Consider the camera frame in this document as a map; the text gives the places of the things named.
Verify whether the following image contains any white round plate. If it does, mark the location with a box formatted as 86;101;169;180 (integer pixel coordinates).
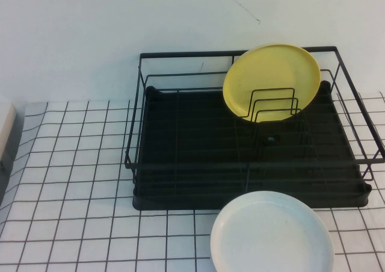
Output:
209;190;335;272

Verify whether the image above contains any black plastic drip tray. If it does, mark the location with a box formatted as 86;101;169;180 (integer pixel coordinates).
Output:
132;81;373;211

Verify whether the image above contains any beige box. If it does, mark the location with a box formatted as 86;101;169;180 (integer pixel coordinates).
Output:
0;102;25;206

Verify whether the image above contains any black wire dish rack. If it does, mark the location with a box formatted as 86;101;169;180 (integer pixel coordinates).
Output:
124;45;385;194

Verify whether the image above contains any white black-grid tablecloth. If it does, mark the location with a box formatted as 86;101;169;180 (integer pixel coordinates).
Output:
0;91;385;272

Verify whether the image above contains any yellow round plate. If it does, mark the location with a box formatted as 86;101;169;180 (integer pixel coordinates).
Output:
222;43;322;123

